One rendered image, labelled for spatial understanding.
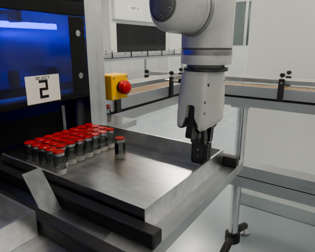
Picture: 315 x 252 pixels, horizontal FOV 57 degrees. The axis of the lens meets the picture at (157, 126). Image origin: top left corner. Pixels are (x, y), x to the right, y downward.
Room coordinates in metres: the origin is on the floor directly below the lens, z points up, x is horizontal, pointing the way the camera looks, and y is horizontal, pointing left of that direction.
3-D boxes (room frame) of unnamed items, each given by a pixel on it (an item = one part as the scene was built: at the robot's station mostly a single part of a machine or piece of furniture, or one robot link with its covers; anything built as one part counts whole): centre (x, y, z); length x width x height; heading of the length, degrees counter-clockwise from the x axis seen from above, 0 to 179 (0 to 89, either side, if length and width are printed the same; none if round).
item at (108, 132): (0.58, 0.16, 0.90); 0.18 x 0.02 x 0.05; 146
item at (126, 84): (0.84, 0.10, 0.99); 0.04 x 0.04 x 0.04; 56
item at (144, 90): (1.18, 0.09, 0.92); 0.69 x 0.15 x 0.16; 146
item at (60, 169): (0.50, 0.18, 0.90); 0.02 x 0.02 x 0.05
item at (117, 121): (0.90, 0.16, 0.87); 0.14 x 0.13 x 0.02; 56
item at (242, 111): (1.35, -0.41, 0.46); 0.09 x 0.09 x 0.77; 56
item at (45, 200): (0.35, 0.13, 0.91); 0.14 x 0.03 x 0.06; 57
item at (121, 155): (0.58, 0.08, 0.90); 0.02 x 0.02 x 0.04
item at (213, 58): (0.50, -0.08, 1.09); 0.09 x 0.08 x 0.03; 146
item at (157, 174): (0.53, 0.08, 0.90); 0.34 x 0.26 x 0.04; 56
